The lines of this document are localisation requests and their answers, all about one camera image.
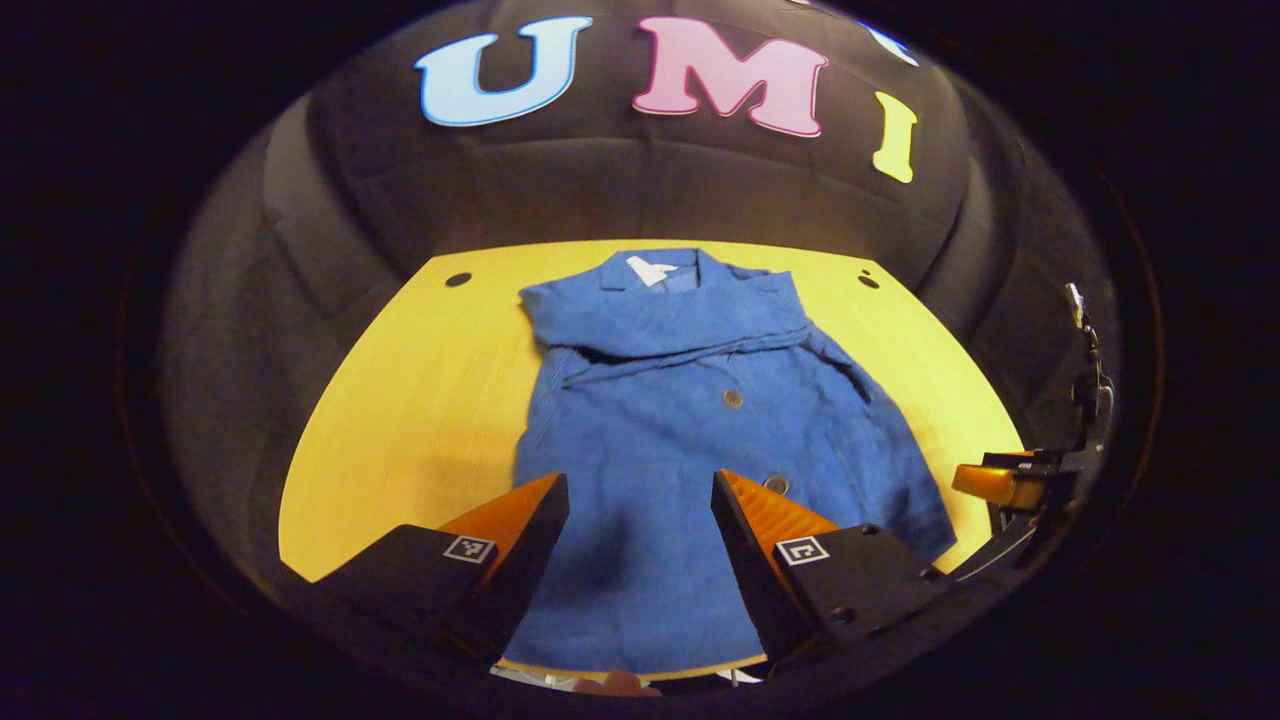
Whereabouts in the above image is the black backdrop cloth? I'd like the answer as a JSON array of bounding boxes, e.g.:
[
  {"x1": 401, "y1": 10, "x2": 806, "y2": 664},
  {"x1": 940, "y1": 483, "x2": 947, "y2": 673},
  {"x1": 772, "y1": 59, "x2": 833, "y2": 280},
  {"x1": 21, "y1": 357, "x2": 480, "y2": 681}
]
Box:
[{"x1": 160, "y1": 0, "x2": 1121, "y2": 601}]

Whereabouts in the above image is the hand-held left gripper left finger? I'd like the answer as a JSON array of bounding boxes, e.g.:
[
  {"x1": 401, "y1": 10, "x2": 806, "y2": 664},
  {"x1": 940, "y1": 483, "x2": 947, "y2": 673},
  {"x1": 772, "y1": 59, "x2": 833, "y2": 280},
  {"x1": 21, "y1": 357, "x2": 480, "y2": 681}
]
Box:
[{"x1": 300, "y1": 472, "x2": 571, "y2": 666}]

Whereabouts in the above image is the blue button shirt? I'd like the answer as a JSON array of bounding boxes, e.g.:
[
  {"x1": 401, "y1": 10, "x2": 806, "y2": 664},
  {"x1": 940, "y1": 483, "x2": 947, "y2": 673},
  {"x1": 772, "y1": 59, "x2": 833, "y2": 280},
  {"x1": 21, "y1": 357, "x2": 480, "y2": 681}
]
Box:
[{"x1": 505, "y1": 247, "x2": 958, "y2": 676}]

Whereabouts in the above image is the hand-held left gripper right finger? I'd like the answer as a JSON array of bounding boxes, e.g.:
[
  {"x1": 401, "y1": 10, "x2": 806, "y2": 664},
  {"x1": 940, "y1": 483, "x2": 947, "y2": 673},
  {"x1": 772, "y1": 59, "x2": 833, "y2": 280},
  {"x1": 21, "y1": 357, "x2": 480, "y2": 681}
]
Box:
[{"x1": 712, "y1": 468, "x2": 951, "y2": 666}]

